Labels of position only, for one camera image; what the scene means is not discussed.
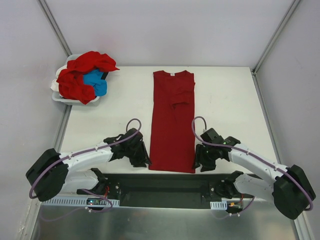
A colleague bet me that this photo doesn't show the dark red t shirt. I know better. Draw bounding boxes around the dark red t shirt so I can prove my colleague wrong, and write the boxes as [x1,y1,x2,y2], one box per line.
[149,70,195,174]

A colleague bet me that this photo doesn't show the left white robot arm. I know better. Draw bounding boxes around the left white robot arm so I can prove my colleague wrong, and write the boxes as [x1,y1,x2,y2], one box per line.
[25,128,151,202]

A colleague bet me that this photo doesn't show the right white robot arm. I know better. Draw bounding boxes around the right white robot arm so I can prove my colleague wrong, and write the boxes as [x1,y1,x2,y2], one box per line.
[195,128,316,220]

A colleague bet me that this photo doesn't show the blue t shirt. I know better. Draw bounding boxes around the blue t shirt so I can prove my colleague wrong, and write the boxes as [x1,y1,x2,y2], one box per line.
[83,69,108,97]

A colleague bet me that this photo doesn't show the bright red t shirt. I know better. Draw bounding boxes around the bright red t shirt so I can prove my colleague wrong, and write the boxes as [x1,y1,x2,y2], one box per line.
[56,51,118,105]

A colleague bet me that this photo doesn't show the grey laundry basket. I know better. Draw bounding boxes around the grey laundry basket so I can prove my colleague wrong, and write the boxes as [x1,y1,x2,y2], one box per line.
[51,53,101,106]

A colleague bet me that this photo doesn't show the white t shirt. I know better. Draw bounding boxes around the white t shirt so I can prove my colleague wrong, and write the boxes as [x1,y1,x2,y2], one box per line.
[50,65,67,92]

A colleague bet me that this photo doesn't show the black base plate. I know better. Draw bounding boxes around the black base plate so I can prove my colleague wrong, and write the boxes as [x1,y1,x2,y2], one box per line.
[76,172,254,210]

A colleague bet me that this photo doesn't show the aluminium rail frame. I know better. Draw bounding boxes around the aluminium rail frame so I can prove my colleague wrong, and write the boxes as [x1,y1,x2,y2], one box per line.
[31,184,301,203]

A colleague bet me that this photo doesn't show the right grey cable duct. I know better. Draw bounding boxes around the right grey cable duct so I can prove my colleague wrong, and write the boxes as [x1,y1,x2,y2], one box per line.
[210,200,228,211]

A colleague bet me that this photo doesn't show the grey cable duct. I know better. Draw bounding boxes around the grey cable duct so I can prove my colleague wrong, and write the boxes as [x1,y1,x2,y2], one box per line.
[42,196,120,208]
[210,200,228,211]

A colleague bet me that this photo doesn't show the left grey cable duct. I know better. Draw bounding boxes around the left grey cable duct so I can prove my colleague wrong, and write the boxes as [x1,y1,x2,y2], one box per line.
[42,196,120,208]

